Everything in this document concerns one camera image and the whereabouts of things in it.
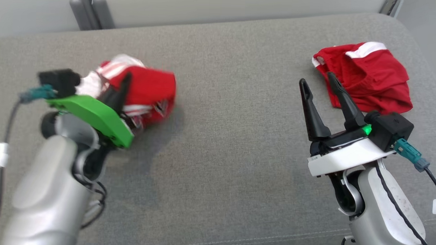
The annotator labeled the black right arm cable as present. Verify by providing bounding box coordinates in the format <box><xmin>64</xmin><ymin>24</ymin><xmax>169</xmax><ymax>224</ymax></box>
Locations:
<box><xmin>341</xmin><ymin>159</ymin><xmax>436</xmax><ymax>245</ymax></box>

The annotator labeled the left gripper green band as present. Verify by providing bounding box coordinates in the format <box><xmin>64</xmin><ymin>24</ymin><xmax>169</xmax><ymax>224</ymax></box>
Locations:
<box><xmin>45</xmin><ymin>69</ymin><xmax>137</xmax><ymax>149</ymax></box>

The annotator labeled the red shorts white side stripe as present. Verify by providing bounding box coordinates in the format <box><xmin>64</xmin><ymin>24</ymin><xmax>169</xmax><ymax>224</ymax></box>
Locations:
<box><xmin>310</xmin><ymin>40</ymin><xmax>416</xmax><ymax>115</ymax></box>

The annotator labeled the grey wheeled frame post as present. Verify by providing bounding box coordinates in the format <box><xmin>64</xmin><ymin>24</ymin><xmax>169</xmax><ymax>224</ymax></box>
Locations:
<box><xmin>68</xmin><ymin>0</ymin><xmax>116</xmax><ymax>32</ymax></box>

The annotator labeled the teal connector left camera cable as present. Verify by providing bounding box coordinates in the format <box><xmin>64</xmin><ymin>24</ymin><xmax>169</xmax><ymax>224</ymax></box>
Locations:
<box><xmin>0</xmin><ymin>83</ymin><xmax>57</xmax><ymax>245</ymax></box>

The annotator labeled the teal connector right camera cable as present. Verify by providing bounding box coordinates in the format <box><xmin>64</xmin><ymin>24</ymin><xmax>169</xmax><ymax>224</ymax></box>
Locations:
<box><xmin>392</xmin><ymin>138</ymin><xmax>436</xmax><ymax>205</ymax></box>

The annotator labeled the grey frame post with latch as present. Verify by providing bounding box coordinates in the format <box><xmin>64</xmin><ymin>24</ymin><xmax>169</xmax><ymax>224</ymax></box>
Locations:
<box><xmin>379</xmin><ymin>0</ymin><xmax>404</xmax><ymax>17</ymax></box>

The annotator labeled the red jersey white striped trim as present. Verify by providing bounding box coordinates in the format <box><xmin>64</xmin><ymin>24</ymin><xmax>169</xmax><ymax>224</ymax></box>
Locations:
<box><xmin>75</xmin><ymin>52</ymin><xmax>178</xmax><ymax>130</ymax></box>

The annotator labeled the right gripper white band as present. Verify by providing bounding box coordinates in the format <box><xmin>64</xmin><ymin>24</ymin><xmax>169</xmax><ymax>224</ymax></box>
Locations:
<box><xmin>296</xmin><ymin>70</ymin><xmax>398</xmax><ymax>180</ymax></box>

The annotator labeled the teal connector camera cable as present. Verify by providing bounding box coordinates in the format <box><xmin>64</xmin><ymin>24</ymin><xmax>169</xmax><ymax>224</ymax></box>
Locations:
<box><xmin>392</xmin><ymin>138</ymin><xmax>436</xmax><ymax>205</ymax></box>
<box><xmin>0</xmin><ymin>83</ymin><xmax>57</xmax><ymax>245</ymax></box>

